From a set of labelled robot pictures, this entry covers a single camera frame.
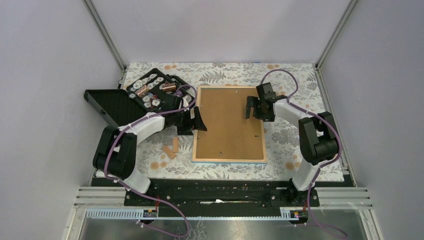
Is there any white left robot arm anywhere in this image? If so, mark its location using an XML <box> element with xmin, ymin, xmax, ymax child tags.
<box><xmin>92</xmin><ymin>106</ymin><xmax>208</xmax><ymax>206</ymax></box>

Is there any floral patterned table mat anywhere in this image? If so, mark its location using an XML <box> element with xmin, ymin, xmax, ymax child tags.
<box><xmin>122</xmin><ymin>62</ymin><xmax>325</xmax><ymax>181</ymax></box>

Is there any aluminium corner post left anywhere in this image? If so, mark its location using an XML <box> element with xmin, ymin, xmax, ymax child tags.
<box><xmin>82</xmin><ymin>0</ymin><xmax>127</xmax><ymax>72</ymax></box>

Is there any brown cardboard backing board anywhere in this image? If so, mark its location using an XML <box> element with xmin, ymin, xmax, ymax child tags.
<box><xmin>195</xmin><ymin>88</ymin><xmax>265</xmax><ymax>161</ymax></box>

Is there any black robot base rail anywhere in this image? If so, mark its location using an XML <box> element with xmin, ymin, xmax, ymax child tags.
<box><xmin>91</xmin><ymin>177</ymin><xmax>321</xmax><ymax>218</ymax></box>

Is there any small wooden block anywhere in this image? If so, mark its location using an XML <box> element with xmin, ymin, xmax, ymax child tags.
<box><xmin>172</xmin><ymin>136</ymin><xmax>179</xmax><ymax>153</ymax></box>
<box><xmin>162</xmin><ymin>145</ymin><xmax>177</xmax><ymax>160</ymax></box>

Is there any copper poker chip stack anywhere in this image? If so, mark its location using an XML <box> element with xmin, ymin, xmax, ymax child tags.
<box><xmin>159</xmin><ymin>83</ymin><xmax>177</xmax><ymax>93</ymax></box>

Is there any wooden picture frame blue edge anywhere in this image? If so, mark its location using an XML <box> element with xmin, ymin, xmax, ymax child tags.
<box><xmin>192</xmin><ymin>85</ymin><xmax>268</xmax><ymax>165</ymax></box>

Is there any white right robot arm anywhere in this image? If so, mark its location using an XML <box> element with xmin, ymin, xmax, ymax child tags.
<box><xmin>244</xmin><ymin>83</ymin><xmax>342</xmax><ymax>206</ymax></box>

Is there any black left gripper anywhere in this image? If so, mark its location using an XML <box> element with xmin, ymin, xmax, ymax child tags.
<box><xmin>172</xmin><ymin>106</ymin><xmax>207</xmax><ymax>135</ymax></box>

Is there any aluminium corner post right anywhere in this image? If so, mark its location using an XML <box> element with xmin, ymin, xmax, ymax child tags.
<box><xmin>315</xmin><ymin>0</ymin><xmax>359</xmax><ymax>69</ymax></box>

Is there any aluminium corner post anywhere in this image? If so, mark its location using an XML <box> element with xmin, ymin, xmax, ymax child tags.
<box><xmin>82</xmin><ymin>0</ymin><xmax>127</xmax><ymax>72</ymax></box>
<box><xmin>315</xmin><ymin>0</ymin><xmax>359</xmax><ymax>69</ymax></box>

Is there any black poker chip case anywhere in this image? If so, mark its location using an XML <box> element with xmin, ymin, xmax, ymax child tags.
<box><xmin>84</xmin><ymin>68</ymin><xmax>195</xmax><ymax>128</ymax></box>

